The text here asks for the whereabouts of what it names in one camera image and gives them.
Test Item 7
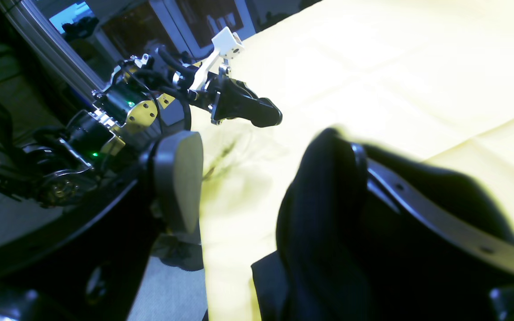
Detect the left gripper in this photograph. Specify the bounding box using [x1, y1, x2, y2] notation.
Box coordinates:
[92, 48, 283, 134]

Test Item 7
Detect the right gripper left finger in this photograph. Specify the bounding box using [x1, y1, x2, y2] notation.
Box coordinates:
[0, 131, 204, 321]

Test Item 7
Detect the yellow table cloth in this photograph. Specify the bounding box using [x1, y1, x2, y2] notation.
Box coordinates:
[192, 0, 514, 321]

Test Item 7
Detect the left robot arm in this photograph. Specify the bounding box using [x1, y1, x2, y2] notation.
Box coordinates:
[0, 47, 283, 207]

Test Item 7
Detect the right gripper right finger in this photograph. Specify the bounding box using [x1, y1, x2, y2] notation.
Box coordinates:
[351, 144, 514, 321]

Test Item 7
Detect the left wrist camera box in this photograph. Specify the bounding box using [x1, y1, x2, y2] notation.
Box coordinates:
[210, 27, 245, 59]

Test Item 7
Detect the dark navy T-shirt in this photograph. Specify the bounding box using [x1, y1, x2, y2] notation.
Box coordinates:
[251, 128, 514, 321]

